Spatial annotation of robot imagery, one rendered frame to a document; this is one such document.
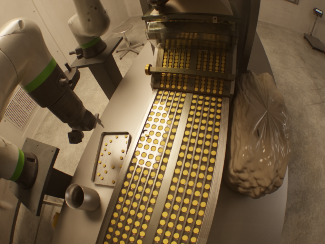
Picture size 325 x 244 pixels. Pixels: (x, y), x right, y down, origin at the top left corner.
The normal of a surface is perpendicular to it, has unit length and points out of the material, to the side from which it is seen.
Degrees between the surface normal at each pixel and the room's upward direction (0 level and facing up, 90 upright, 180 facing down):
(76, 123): 87
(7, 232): 0
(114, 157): 0
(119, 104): 0
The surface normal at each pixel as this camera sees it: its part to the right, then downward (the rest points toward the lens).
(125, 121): -0.16, -0.53
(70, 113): 0.70, 0.53
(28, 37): 0.98, -0.07
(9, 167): 0.93, 0.20
